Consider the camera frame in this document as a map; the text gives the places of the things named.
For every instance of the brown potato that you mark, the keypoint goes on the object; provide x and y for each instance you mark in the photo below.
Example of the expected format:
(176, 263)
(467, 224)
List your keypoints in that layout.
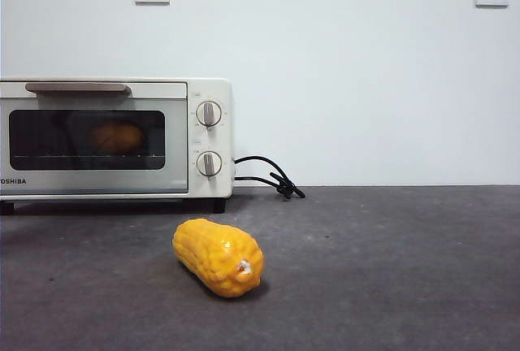
(115, 137)

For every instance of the white Toshiba toaster oven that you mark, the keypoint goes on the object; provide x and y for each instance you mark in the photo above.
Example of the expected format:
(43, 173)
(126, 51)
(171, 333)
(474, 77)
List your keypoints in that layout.
(211, 141)

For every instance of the beige oven knob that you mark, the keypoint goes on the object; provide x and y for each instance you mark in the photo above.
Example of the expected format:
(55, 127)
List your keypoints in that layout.
(209, 163)
(209, 114)

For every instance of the yellow corn cob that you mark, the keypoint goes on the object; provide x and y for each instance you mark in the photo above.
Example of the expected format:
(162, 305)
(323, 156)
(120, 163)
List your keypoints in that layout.
(213, 257)

